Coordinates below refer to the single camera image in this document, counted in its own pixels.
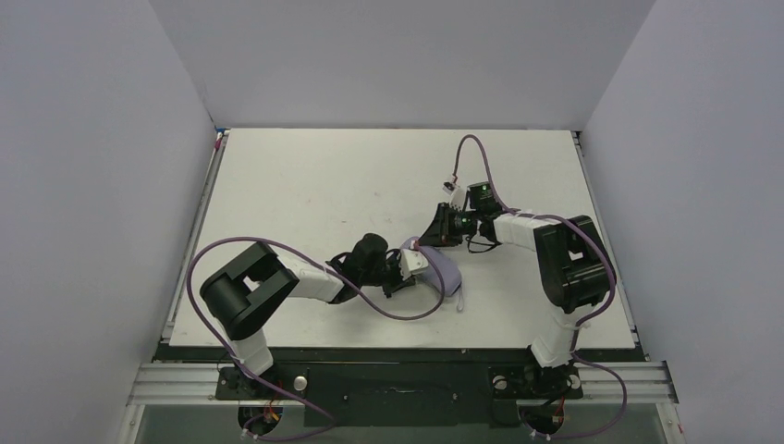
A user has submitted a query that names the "lavender umbrella case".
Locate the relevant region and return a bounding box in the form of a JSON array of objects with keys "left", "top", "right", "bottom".
[{"left": 400, "top": 237, "right": 462, "bottom": 300}]

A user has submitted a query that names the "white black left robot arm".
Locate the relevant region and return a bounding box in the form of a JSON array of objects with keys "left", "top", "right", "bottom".
[{"left": 199, "top": 233, "right": 415, "bottom": 379}]

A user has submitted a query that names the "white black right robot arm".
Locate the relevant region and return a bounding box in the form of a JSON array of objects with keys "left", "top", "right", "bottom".
[{"left": 416, "top": 181, "right": 617, "bottom": 374}]

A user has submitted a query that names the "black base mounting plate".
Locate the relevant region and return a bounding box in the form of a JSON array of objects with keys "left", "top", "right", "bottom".
[{"left": 153, "top": 344, "right": 643, "bottom": 434}]

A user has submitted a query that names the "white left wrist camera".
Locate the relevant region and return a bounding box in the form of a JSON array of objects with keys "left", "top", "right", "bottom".
[{"left": 399, "top": 240, "right": 429, "bottom": 279}]

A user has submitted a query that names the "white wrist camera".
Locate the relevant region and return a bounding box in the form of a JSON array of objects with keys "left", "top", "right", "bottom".
[
  {"left": 442, "top": 176, "right": 468, "bottom": 211},
  {"left": 399, "top": 240, "right": 429, "bottom": 279}
]

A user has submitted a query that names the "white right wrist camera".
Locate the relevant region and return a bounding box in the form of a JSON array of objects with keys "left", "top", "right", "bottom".
[{"left": 442, "top": 176, "right": 468, "bottom": 211}]

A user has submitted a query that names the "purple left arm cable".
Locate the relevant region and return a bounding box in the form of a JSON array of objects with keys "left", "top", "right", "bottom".
[{"left": 185, "top": 236, "right": 448, "bottom": 444}]

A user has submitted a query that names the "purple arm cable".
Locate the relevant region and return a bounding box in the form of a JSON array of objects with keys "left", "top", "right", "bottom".
[
  {"left": 454, "top": 134, "right": 629, "bottom": 442},
  {"left": 185, "top": 236, "right": 448, "bottom": 444}
]

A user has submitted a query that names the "aluminium front mounting rail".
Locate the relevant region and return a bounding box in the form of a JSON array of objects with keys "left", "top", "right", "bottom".
[{"left": 127, "top": 362, "right": 679, "bottom": 406}]

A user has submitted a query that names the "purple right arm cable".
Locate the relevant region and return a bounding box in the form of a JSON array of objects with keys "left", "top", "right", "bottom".
[{"left": 454, "top": 134, "right": 629, "bottom": 442}]

